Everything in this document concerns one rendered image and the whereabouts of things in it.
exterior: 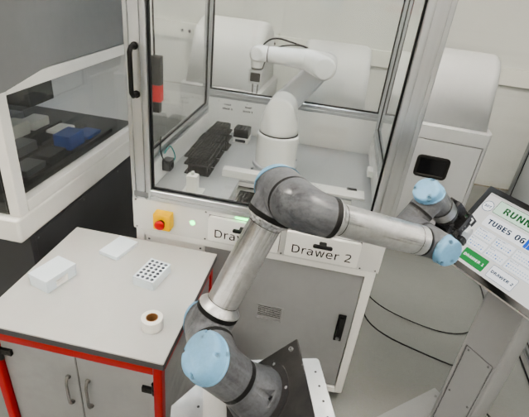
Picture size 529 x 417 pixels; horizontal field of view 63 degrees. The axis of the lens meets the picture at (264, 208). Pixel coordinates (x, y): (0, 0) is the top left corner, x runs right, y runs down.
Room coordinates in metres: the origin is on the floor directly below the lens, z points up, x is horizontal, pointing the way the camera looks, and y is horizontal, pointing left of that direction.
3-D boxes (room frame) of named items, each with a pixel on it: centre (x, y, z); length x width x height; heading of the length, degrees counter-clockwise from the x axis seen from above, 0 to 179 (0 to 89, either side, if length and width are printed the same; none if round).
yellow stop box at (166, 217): (1.46, 0.40, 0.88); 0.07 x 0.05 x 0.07; 83
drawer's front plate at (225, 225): (1.43, 0.07, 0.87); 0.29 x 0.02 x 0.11; 83
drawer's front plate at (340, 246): (1.40, -0.24, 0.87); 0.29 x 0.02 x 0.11; 83
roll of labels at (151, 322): (1.00, 0.32, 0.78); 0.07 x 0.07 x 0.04
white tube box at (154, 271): (1.24, 0.38, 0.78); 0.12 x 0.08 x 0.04; 164
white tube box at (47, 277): (1.17, 0.72, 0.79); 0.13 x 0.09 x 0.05; 157
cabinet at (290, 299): (1.90, -0.04, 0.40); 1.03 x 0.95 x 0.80; 83
